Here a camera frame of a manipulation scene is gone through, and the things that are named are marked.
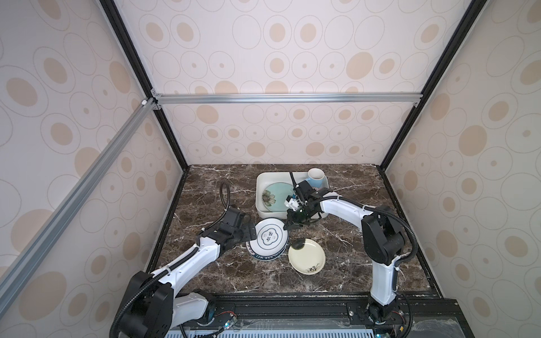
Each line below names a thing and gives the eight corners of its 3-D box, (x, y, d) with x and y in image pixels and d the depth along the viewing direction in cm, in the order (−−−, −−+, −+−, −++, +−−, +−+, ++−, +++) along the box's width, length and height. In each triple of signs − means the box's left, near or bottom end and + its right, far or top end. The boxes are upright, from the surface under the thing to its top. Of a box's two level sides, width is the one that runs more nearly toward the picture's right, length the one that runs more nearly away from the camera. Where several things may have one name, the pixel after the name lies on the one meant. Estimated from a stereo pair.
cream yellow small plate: (301, 281, 83) (302, 280, 81) (284, 251, 90) (284, 249, 89) (331, 264, 87) (332, 262, 85) (312, 237, 95) (313, 234, 93)
